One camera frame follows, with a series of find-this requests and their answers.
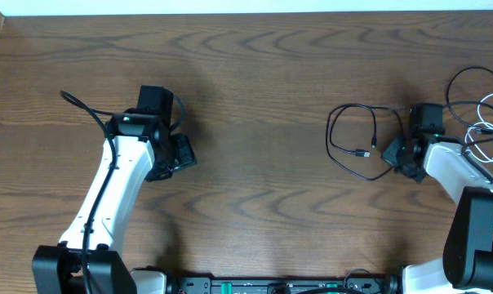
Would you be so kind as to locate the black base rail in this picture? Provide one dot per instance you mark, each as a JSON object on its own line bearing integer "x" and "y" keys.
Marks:
{"x": 279, "y": 285}

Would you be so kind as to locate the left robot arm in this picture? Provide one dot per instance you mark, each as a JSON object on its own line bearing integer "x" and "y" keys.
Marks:
{"x": 140, "y": 144}

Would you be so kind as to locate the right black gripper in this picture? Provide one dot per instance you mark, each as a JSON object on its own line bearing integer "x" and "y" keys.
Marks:
{"x": 389, "y": 156}

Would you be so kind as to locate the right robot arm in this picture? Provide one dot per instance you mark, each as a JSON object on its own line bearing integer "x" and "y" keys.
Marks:
{"x": 466, "y": 264}

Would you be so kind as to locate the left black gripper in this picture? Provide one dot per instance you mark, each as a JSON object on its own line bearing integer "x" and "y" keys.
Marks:
{"x": 187, "y": 157}

